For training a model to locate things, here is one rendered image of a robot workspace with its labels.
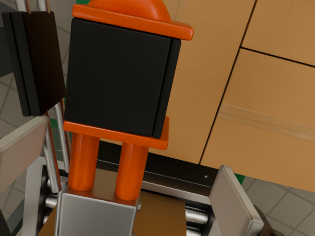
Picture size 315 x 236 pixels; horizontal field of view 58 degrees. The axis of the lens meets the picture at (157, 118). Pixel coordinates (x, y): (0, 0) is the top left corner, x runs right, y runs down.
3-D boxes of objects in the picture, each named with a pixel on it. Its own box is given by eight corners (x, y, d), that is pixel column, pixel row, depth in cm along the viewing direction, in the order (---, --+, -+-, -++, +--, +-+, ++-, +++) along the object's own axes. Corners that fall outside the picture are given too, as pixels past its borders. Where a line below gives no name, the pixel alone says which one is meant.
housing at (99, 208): (134, 233, 29) (127, 270, 25) (70, 220, 29) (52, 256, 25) (146, 176, 27) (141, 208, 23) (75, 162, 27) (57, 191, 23)
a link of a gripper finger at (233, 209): (252, 219, 14) (266, 223, 14) (221, 163, 21) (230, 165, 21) (231, 267, 15) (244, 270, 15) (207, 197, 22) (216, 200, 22)
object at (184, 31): (168, 124, 24) (166, 151, 20) (83, 107, 24) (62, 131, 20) (191, 24, 21) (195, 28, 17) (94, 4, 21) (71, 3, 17)
